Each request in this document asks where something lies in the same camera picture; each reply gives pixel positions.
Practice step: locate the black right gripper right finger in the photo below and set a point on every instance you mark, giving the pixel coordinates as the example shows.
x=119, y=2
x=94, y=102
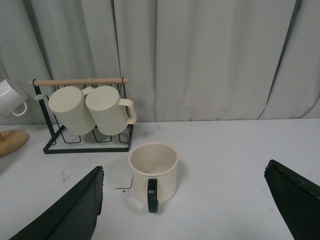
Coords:
x=297, y=199

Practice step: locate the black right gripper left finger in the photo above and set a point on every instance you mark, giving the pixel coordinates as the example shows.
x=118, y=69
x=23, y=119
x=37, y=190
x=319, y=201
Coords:
x=73, y=216

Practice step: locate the cream mug with black handle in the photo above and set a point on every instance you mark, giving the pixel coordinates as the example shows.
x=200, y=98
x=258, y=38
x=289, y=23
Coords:
x=154, y=169

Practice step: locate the wooden mug tree base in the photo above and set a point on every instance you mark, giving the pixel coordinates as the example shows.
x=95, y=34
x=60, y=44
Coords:
x=11, y=140

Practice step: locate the right cream ribbed mug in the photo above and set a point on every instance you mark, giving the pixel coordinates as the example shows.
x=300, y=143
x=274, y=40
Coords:
x=111, y=113

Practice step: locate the cream ribbed mug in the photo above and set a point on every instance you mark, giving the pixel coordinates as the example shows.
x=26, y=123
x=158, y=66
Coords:
x=111, y=113
x=69, y=106

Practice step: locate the left cream ribbed mug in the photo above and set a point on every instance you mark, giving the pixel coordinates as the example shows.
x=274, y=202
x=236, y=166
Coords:
x=69, y=106

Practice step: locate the white ceramic mug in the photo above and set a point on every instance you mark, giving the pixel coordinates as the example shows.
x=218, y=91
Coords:
x=12, y=99

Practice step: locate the grey curtain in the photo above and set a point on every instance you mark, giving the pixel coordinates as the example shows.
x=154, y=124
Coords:
x=187, y=60

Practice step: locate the black wire mug rack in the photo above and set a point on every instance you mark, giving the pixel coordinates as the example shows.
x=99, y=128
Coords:
x=61, y=141

